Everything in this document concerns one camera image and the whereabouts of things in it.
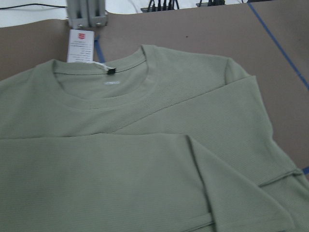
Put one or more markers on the white paper hang tag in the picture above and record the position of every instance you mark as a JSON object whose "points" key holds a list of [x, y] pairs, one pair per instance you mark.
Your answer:
{"points": [[81, 46]]}

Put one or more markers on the olive green long-sleeve shirt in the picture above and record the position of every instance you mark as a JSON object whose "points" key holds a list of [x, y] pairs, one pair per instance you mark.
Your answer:
{"points": [[159, 141]]}

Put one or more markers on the aluminium frame post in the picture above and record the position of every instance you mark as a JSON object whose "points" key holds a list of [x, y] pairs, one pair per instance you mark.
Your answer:
{"points": [[86, 13]]}

